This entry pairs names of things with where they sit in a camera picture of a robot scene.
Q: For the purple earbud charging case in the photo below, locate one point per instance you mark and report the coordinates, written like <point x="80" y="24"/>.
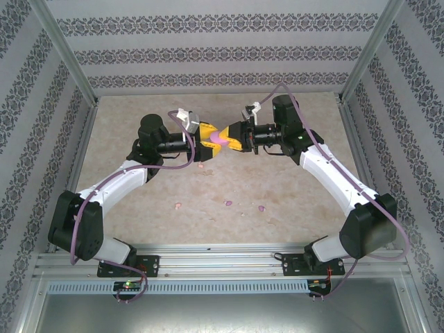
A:
<point x="219" y="138"/>

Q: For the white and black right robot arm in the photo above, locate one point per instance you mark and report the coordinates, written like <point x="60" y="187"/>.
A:
<point x="333" y="173"/>

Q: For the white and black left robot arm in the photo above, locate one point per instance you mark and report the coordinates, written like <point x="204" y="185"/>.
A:
<point x="118" y="180"/>

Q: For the left circuit board green light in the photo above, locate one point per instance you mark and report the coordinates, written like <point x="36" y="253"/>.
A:
<point x="128" y="286"/>

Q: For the grey metal sheet tray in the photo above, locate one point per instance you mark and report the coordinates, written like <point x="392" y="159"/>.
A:
<point x="222" y="312"/>

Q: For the right circuit board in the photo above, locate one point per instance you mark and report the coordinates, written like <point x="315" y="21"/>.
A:
<point x="319" y="284"/>

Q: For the aluminium side rail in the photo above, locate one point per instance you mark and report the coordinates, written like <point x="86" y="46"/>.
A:
<point x="351" y="138"/>
<point x="78" y="163"/>

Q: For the aluminium frame post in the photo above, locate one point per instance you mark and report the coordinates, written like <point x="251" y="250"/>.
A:
<point x="66" y="55"/>
<point x="373" y="52"/>

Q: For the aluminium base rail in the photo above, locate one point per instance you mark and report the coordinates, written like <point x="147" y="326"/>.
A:
<point x="222" y="263"/>

